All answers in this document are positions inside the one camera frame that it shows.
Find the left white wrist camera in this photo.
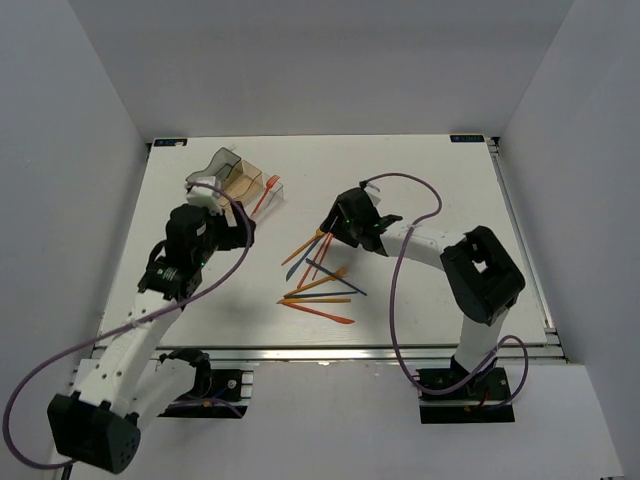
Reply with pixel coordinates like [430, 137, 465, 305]
[185, 176, 237, 226]

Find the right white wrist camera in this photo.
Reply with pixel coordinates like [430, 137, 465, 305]
[360, 181, 381, 207]

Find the aluminium table rail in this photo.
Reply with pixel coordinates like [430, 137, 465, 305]
[94, 344, 566, 363]

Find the blue corner sticker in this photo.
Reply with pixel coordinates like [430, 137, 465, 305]
[449, 134, 485, 143]
[153, 138, 188, 148]

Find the grey smoked container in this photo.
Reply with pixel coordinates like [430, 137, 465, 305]
[185, 147, 242, 193]

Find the red plastic chopstick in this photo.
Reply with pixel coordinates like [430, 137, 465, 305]
[297, 236, 331, 288]
[312, 233, 333, 280]

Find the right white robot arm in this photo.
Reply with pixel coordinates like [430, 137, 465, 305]
[319, 187, 526, 399]

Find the blue plastic knife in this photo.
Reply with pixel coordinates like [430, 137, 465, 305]
[285, 238, 320, 281]

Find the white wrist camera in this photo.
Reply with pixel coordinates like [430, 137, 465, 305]
[185, 176, 237, 226]
[360, 181, 381, 207]

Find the clear container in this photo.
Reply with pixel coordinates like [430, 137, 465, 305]
[245, 172, 284, 222]

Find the orange plastic knife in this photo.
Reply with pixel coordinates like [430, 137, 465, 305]
[276, 297, 352, 305]

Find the right blue corner sticker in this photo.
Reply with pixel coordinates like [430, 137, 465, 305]
[449, 134, 485, 143]

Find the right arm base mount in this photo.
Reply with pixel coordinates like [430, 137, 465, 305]
[419, 367, 515, 425]

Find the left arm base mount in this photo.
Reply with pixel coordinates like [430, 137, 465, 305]
[159, 348, 254, 419]

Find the orange plastic fork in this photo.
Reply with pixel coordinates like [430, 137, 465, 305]
[284, 267, 348, 296]

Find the orange plastic spoon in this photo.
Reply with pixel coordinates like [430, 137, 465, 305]
[281, 229, 325, 266]

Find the left blue corner sticker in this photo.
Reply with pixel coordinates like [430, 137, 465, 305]
[153, 138, 188, 148]

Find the red plastic knife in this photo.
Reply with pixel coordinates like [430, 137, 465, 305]
[283, 303, 355, 325]

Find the red plastic fork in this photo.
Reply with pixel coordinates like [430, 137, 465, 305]
[251, 175, 280, 215]

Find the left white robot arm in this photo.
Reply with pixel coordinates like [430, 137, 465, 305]
[47, 202, 256, 474]

